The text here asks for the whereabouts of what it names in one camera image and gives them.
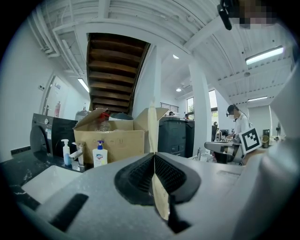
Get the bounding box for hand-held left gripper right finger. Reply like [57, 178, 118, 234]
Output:
[155, 152, 202, 204]

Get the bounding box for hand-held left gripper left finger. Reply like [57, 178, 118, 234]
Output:
[114, 152, 156, 207]

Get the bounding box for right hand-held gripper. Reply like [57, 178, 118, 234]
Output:
[204, 126, 262, 165]

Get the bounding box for kraft paper toothbrush packet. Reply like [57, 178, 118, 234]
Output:
[147, 96, 171, 221]

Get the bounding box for open cardboard box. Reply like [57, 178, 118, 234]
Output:
[73, 107, 170, 165]

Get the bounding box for white soap bottle blue pump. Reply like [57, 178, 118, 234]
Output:
[92, 140, 109, 168]

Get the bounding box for short ceiling tube light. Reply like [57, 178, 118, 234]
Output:
[247, 95, 269, 103]

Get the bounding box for black trash bin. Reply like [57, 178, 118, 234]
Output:
[158, 117, 188, 158]

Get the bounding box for chrome square faucet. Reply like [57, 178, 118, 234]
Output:
[68, 141, 86, 172]

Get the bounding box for clear plastic bottle red cap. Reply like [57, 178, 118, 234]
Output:
[90, 112, 112, 132]

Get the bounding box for small window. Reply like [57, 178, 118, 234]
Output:
[186, 97, 195, 120]

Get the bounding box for black metal railing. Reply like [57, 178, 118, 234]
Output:
[159, 102, 179, 116]

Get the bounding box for small clear pump bottle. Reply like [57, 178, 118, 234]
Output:
[60, 139, 72, 167]

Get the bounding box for large grey water jug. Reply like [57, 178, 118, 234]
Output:
[75, 109, 91, 123]

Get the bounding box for large ceiling tube light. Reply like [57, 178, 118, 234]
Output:
[244, 45, 285, 66]

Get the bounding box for white rectangular sink basin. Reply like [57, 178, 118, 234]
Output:
[21, 165, 83, 205]

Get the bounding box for black washing machine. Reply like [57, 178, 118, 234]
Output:
[30, 113, 78, 163]

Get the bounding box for pink bottle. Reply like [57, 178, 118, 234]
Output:
[54, 100, 62, 118]

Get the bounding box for wooden staircase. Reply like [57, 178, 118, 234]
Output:
[86, 32, 151, 116]

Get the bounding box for long ceiling tube light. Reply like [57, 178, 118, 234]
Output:
[77, 77, 90, 93]

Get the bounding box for black marble vanity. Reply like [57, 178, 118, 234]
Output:
[0, 150, 94, 211]

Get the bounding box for white door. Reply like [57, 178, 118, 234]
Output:
[39, 74, 69, 118]

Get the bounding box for black head-worn camera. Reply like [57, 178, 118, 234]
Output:
[217, 0, 233, 31]

